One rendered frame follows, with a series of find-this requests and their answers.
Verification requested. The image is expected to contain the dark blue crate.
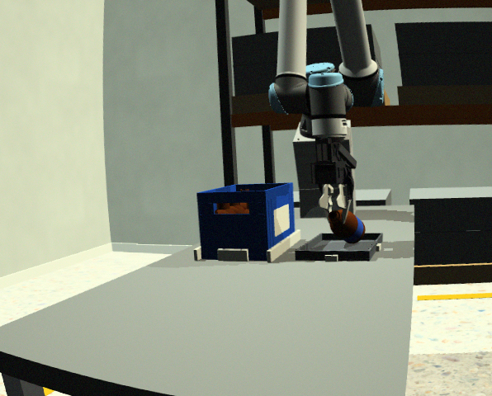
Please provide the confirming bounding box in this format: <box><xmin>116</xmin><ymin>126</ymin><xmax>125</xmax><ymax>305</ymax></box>
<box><xmin>196</xmin><ymin>182</ymin><xmax>295</xmax><ymax>261</ymax></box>

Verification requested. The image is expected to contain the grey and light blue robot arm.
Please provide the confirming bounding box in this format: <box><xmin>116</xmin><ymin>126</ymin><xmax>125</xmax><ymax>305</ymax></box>
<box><xmin>268</xmin><ymin>0</ymin><xmax>384</xmax><ymax>139</ymax></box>

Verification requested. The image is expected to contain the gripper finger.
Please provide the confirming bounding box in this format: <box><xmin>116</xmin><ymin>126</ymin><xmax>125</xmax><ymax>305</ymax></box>
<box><xmin>336</xmin><ymin>172</ymin><xmax>354</xmax><ymax>224</ymax></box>
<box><xmin>319</xmin><ymin>184</ymin><xmax>334</xmax><ymax>224</ymax></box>

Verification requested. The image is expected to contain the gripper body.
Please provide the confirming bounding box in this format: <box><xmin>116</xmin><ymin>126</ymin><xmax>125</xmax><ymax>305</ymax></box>
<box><xmin>310</xmin><ymin>137</ymin><xmax>349</xmax><ymax>184</ymax></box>

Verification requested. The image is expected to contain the cream flat bar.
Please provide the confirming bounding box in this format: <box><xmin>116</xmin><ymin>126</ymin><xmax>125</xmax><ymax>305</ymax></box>
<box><xmin>194</xmin><ymin>230</ymin><xmax>381</xmax><ymax>262</ymax></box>

